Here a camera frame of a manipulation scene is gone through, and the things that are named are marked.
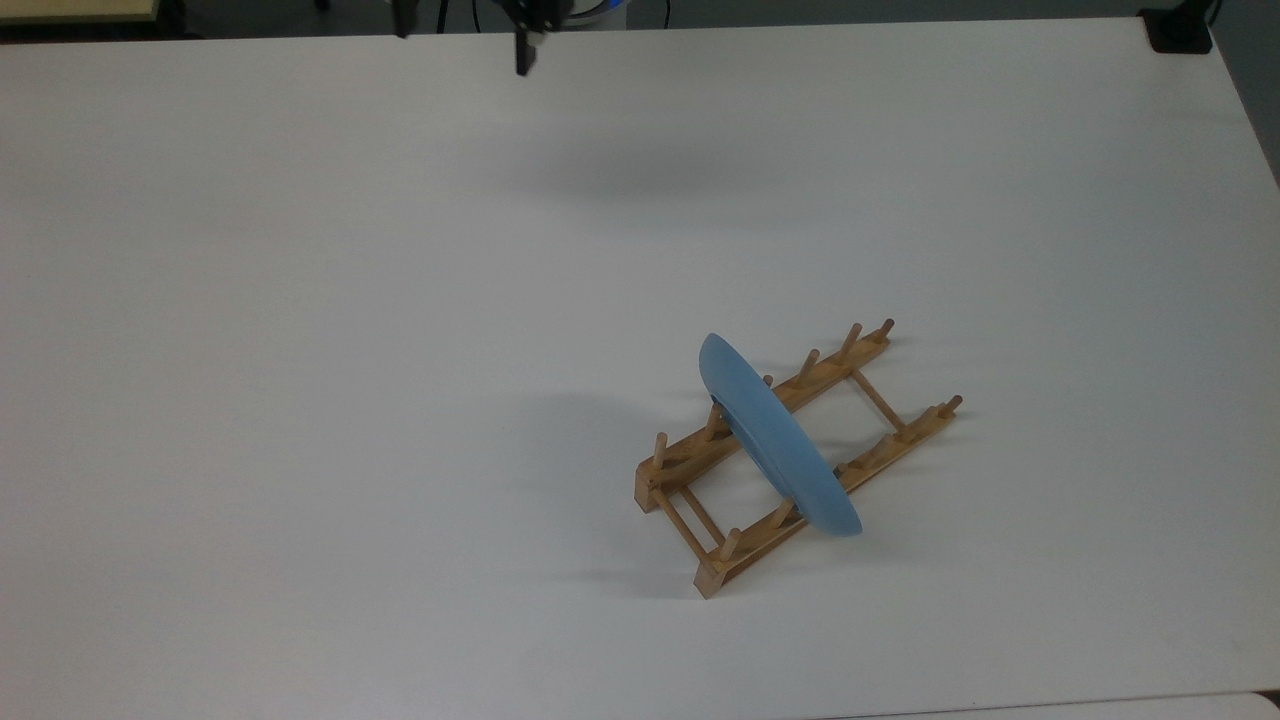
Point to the wooden plate rack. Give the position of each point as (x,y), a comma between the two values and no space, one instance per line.
(650,492)

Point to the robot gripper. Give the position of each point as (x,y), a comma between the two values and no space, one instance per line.
(535,12)

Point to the blue plate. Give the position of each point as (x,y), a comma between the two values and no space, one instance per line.
(770,430)

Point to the tan wooden board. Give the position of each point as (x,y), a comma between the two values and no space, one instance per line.
(70,8)

